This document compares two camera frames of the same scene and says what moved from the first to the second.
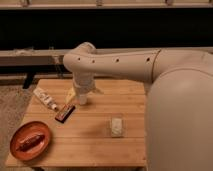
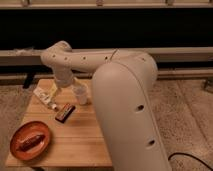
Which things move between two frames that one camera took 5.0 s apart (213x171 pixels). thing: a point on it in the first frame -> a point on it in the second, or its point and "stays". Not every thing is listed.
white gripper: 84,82 -> 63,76
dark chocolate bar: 64,113 stays
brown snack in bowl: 30,142 stays
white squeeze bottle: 48,100 stays
